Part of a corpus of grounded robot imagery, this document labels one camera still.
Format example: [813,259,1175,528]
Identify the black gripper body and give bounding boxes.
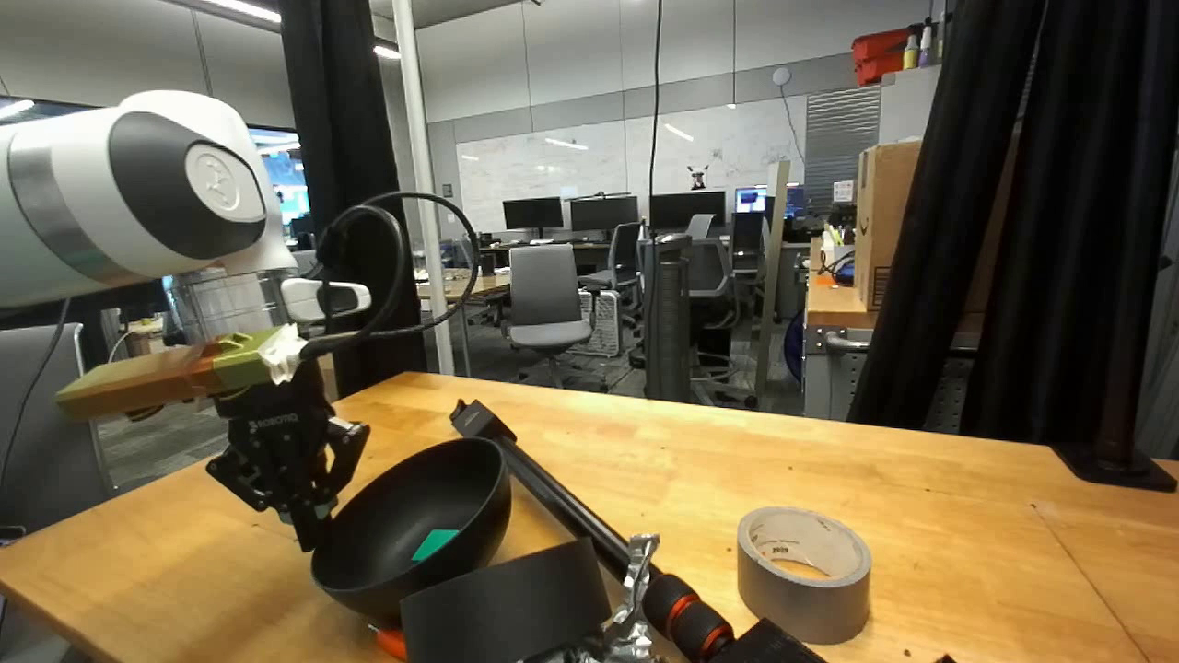
[206,370,369,517]

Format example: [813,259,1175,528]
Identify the black bowl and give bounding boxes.
[309,439,510,627]

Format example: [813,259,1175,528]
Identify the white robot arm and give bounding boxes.
[0,91,369,548]

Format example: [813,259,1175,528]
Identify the grey office chair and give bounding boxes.
[509,242,590,363]

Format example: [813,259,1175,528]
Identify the beige tape roll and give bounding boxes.
[738,508,874,644]

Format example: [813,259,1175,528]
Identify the black curtain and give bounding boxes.
[852,0,1179,490]

